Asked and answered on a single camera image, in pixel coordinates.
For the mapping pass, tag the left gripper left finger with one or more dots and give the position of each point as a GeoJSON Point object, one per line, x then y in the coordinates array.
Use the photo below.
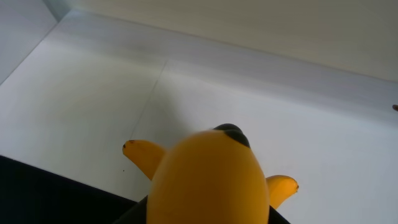
{"type": "Point", "coordinates": [138, 214]}

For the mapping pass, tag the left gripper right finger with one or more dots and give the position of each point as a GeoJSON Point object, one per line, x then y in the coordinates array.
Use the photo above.
{"type": "Point", "coordinates": [275, 217]}

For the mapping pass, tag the white shelf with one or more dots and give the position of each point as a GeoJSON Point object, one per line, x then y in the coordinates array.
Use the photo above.
{"type": "Point", "coordinates": [280, 93]}

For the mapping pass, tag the yellow rubber duck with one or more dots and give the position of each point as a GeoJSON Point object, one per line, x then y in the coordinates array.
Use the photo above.
{"type": "Point", "coordinates": [208, 180]}

